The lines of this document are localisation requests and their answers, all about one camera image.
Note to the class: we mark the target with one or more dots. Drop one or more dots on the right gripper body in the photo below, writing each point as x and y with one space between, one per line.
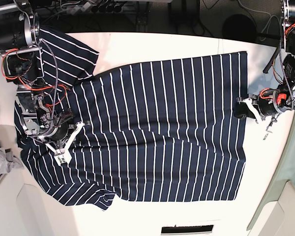
60 136

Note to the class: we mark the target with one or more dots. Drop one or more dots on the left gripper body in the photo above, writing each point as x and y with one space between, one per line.
268 103

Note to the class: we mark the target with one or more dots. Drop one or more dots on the navy white striped t-shirt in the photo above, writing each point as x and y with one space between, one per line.
161 131

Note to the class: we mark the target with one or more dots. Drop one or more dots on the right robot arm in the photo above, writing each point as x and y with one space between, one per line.
21 48

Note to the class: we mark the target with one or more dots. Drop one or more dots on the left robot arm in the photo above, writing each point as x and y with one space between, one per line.
286 53

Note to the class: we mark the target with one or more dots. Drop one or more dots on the grey clothes pile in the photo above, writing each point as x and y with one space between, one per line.
8 161

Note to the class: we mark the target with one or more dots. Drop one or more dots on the black round chair base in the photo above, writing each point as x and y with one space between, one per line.
240 28

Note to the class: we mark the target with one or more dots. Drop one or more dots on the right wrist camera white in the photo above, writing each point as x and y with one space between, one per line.
63 158

